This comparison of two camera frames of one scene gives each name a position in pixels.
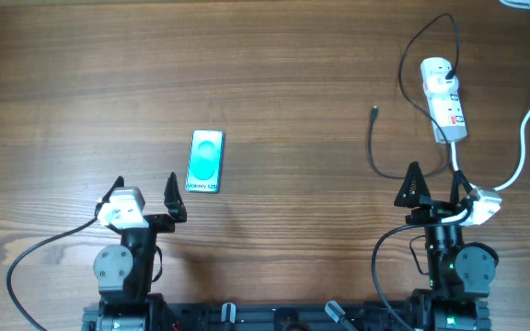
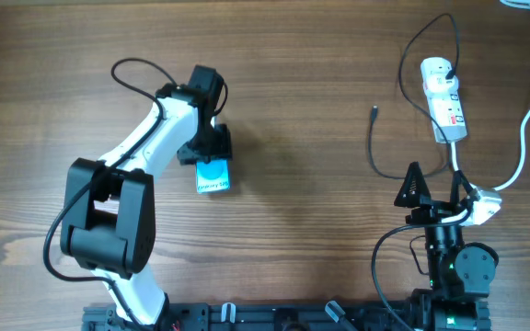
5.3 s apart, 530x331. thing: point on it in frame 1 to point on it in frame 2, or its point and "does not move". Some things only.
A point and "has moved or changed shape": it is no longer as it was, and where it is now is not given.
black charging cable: x=374 y=108 does not move
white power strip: x=443 y=99 does not move
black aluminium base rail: x=305 y=316 does not move
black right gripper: x=435 y=212 does not move
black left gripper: x=153 y=221 to x=207 y=154
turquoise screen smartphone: x=205 y=161 has moved or changed shape
